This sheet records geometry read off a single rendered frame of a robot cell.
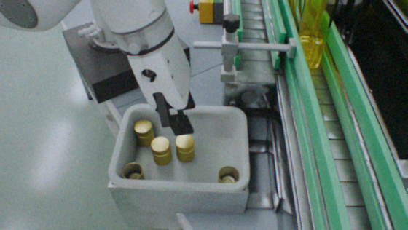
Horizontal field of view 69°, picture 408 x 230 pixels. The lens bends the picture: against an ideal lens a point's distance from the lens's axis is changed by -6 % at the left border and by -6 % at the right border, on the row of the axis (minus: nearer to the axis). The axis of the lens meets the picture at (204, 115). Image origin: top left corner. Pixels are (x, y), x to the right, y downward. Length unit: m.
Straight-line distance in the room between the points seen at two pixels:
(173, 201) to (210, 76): 0.37
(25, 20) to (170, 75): 0.17
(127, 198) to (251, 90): 0.29
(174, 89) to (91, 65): 0.39
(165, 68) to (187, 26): 0.59
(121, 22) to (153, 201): 0.30
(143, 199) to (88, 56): 0.40
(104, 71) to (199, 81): 0.22
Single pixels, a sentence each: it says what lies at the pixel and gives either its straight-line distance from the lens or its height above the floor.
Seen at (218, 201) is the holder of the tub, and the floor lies 0.80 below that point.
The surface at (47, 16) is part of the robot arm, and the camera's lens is 0.37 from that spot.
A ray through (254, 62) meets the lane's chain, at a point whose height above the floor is 0.88.
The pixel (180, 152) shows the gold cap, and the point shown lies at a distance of 0.57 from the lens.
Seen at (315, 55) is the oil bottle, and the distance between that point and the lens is 0.62.
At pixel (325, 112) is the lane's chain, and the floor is 0.88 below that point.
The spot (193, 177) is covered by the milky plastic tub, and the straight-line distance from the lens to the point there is 0.57.
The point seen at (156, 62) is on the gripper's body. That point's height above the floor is 1.03.
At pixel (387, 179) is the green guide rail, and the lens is 0.42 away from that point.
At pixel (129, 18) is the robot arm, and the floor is 1.08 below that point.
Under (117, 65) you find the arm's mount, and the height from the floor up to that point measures 0.81.
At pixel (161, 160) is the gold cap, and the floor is 0.79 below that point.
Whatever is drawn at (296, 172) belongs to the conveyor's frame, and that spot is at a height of 0.88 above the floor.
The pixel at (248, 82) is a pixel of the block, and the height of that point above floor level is 0.88.
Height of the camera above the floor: 1.26
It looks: 48 degrees down
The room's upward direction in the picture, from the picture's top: straight up
